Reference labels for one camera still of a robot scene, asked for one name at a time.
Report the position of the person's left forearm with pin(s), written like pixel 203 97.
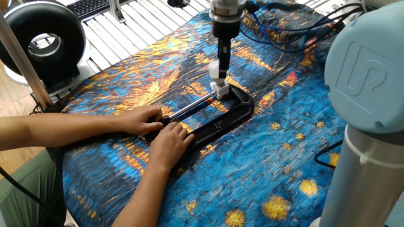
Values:
pixel 63 129

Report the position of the black C-clamp with metal screw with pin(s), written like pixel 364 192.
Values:
pixel 214 116

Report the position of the black round fan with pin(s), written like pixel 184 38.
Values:
pixel 41 41

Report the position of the white bulb socket block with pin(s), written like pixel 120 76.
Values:
pixel 219 88

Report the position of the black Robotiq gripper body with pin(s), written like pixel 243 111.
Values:
pixel 225 29

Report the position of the person's right forearm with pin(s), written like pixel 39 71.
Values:
pixel 139 198

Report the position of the starry night print tablecloth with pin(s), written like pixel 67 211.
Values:
pixel 271 176

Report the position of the person's left hand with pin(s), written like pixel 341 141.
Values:
pixel 142 120

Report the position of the black keyboard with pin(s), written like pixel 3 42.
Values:
pixel 98 6

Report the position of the person's right hand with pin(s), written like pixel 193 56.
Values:
pixel 170 144

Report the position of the aluminium upright post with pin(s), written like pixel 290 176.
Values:
pixel 28 63

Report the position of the green trousers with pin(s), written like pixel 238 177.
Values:
pixel 25 189

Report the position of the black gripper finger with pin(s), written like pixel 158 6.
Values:
pixel 221 54
pixel 228 53

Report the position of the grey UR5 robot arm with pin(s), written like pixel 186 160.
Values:
pixel 366 126

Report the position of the white light bulb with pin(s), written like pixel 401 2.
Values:
pixel 216 70

